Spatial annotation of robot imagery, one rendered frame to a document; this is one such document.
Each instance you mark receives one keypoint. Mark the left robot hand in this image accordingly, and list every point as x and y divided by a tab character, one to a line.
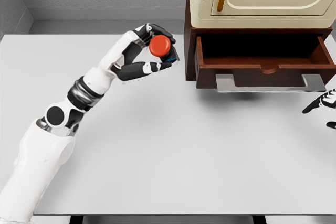
118	49

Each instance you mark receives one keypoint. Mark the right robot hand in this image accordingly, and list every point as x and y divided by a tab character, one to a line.
321	102

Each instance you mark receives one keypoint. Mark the red push-button switch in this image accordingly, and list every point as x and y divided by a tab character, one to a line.
159	45

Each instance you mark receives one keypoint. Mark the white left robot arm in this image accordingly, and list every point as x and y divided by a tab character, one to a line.
42	153

